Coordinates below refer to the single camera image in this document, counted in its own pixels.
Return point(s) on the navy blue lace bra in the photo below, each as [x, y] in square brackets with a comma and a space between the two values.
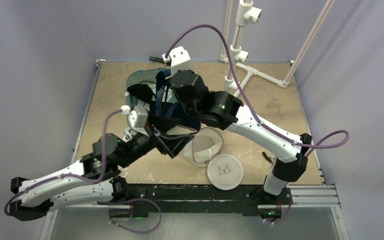
[166, 115]

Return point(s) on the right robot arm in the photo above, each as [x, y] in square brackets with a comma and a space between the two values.
[222, 110]

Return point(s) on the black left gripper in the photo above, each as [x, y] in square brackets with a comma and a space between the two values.
[171, 144]

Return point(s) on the red handled adjustable wrench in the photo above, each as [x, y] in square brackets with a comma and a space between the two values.
[127, 136]

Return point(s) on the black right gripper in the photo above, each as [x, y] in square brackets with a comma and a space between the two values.
[165, 81]

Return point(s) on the pale mint white bra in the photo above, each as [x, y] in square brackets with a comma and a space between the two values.
[166, 96]

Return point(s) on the white PVC pipe frame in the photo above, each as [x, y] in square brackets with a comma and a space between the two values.
[273, 31]

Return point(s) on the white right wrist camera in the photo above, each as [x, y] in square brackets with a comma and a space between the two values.
[178, 59]

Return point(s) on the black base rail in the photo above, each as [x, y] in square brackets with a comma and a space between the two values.
[247, 200]

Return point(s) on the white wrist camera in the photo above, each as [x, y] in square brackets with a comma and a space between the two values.
[178, 59]
[137, 117]

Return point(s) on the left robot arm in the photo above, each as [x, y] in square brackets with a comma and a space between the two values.
[94, 177]

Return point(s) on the teal transparent plastic tub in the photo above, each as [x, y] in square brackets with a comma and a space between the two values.
[155, 78]

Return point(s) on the black garment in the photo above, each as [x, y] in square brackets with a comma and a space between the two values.
[141, 92]

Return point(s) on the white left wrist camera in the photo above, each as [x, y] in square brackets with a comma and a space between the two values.
[137, 117]

